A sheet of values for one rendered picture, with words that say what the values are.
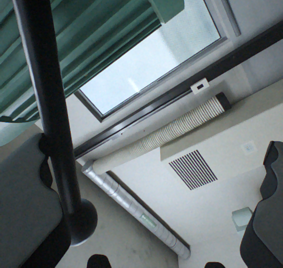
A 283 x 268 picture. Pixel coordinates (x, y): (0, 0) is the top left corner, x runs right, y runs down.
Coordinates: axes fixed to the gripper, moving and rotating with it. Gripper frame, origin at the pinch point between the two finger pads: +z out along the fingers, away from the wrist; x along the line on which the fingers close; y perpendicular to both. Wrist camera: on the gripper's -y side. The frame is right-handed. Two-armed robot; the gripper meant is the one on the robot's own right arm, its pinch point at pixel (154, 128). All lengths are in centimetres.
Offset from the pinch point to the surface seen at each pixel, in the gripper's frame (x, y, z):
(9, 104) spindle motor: -14.3, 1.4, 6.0
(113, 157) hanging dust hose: -35, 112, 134
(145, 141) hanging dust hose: -4, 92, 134
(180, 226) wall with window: 47, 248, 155
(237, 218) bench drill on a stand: 86, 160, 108
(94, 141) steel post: -54, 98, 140
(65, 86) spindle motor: -9.4, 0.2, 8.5
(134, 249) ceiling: -13, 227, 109
